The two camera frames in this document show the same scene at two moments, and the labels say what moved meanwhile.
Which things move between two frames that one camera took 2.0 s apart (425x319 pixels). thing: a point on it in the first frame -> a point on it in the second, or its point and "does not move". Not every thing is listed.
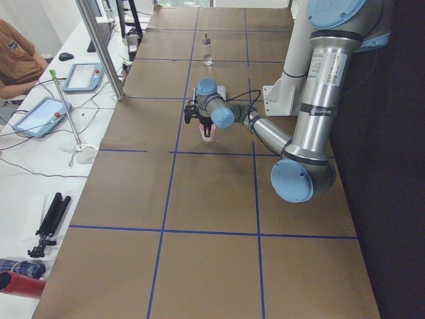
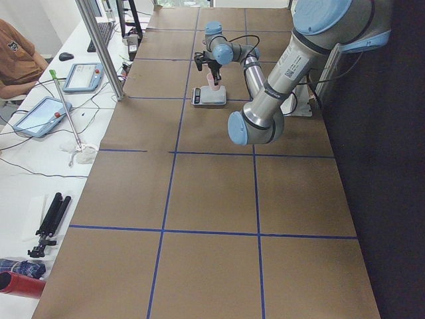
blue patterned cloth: (30, 269) does not move
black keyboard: (105, 28) does not move
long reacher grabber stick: (54, 74) does not move
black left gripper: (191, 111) -> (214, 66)
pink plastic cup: (202, 132) -> (216, 75)
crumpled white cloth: (83, 154) does not move
